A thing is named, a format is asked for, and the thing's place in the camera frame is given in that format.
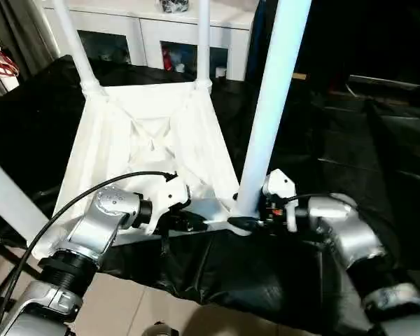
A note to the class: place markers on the grey curtain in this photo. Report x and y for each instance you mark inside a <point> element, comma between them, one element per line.
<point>24,31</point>

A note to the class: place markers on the dark object on cabinet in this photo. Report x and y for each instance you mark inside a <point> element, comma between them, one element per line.
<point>173,5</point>

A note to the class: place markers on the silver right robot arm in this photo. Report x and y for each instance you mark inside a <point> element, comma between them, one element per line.
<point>343,231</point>

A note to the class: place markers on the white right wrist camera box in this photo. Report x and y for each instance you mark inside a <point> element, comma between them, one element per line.
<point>278,189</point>

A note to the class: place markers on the small yellow label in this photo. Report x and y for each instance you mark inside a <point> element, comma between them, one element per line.
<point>299,75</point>

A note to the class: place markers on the black horizontal rail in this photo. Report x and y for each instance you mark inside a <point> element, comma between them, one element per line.
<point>392,82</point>

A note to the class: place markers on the white plastic table leg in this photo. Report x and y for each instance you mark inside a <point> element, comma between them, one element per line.
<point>10,203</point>
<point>273,105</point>
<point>77,42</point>
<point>204,42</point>

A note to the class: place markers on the white cabinet with glass doors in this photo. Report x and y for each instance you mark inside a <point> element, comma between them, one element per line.
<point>126,28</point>

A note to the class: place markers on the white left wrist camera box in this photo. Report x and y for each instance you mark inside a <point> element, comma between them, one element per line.
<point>166,199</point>

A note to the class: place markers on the black metal table frame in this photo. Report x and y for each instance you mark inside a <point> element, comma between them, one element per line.
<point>0,273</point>

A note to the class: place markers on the white plastic table top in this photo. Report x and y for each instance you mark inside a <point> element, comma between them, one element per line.
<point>154,119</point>

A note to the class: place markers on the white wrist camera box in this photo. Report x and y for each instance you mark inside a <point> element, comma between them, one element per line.
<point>166,199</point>
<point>278,189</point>

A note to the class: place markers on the black plastic mat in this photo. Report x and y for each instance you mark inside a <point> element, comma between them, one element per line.
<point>322,140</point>

